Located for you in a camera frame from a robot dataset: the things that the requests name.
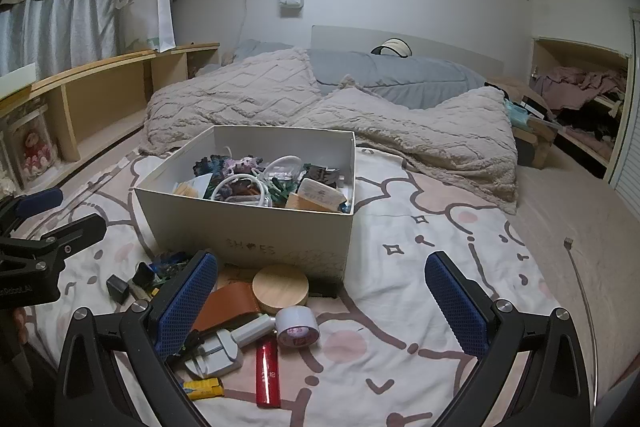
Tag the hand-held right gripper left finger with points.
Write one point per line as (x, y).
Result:
(187, 302)

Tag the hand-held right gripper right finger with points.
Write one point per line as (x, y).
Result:
(452, 302)

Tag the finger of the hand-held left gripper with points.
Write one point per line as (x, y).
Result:
(75, 232)
(40, 201)

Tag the round wooden lid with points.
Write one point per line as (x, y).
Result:
(280, 287)

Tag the white shoe box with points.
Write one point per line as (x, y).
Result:
(250, 227)

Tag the red tube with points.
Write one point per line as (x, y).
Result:
(266, 374)

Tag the white tape roll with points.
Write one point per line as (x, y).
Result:
(297, 329)

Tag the person's left hand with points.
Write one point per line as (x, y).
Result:
(19, 324)

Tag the plush toy in clear box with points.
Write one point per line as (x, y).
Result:
(35, 149)

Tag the small black block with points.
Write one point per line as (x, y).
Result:
(142, 274)

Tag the grey white plastic tool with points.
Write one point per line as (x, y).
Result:
(220, 349)

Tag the black power adapter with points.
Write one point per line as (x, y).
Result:
(119, 289)

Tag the pink printed blanket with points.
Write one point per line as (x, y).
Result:
(375, 357)

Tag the yellow card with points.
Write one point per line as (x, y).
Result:
(186, 189)

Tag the wooden shelf unit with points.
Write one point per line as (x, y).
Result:
(100, 97)

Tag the pale card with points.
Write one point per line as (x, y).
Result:
(17, 79)

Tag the teal fluffy item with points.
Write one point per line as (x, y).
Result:
(207, 167)

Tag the purple knitted item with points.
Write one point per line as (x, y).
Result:
(242, 166)

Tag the beige carton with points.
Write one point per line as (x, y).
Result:
(317, 197)

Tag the grey curtain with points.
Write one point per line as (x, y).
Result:
(60, 32)

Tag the cardboard box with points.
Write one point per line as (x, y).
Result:
(537, 142)

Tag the beige fluffy blanket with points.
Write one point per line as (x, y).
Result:
(250, 102)

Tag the white shopping bag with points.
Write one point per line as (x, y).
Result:
(147, 12)

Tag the grey pillows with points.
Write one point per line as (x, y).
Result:
(400, 77)

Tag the pile of pink clothes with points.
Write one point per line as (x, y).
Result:
(580, 87)

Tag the grey headboard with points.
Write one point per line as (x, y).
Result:
(450, 52)

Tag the white sun visor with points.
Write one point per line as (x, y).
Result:
(392, 48)

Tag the wall closet niche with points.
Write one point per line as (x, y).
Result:
(580, 57)

